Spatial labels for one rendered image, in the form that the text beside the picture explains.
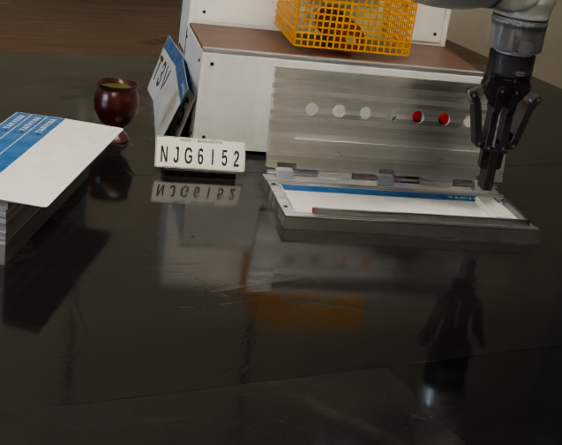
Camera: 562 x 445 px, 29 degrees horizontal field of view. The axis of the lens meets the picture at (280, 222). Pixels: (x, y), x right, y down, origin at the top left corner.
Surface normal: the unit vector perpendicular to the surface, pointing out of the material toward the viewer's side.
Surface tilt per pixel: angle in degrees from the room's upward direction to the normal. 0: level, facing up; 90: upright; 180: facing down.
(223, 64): 90
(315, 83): 79
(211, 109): 90
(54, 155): 0
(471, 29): 90
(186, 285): 0
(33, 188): 0
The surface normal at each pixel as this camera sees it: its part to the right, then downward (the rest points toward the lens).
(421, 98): 0.22, 0.18
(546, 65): 0.44, 0.37
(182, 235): 0.14, -0.92
